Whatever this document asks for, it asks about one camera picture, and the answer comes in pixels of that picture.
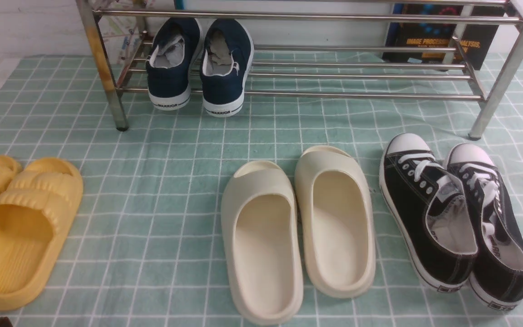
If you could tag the metal shoe rack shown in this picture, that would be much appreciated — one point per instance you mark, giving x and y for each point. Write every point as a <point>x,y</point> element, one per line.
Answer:
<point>476,12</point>

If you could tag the right cream slipper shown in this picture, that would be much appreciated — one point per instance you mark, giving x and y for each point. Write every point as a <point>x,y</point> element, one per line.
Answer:
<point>335,206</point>

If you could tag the green checkered cloth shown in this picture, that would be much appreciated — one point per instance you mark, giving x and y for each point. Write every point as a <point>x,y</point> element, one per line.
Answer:
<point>146,248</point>

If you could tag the navy canvas sneaker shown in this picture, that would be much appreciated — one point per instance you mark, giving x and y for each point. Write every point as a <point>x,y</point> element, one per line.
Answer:
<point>174,49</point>
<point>226,62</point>

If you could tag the left cream slipper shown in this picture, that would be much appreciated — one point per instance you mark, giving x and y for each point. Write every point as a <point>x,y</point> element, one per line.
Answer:
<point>259,231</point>

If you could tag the cream slipper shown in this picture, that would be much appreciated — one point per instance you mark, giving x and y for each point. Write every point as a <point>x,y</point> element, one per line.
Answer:
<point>335,206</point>
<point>259,231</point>

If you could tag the left navy canvas sneaker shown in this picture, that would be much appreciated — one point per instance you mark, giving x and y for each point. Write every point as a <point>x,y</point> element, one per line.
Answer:
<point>174,49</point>

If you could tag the right yellow slipper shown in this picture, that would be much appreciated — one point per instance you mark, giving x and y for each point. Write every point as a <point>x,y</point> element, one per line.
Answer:
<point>37,209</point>

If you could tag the dark image processing book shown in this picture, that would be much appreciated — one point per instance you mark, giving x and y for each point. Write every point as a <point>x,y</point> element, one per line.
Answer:
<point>476,39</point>

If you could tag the black canvas sneaker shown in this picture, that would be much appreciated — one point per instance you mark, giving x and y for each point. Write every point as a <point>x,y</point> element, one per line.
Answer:
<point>497,274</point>
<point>431,211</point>

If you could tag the map paper behind rack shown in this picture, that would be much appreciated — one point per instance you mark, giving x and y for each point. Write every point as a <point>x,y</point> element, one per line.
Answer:
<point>121,35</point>

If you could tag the right navy canvas sneaker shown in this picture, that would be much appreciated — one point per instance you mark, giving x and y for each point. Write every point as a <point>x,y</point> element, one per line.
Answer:
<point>226,62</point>

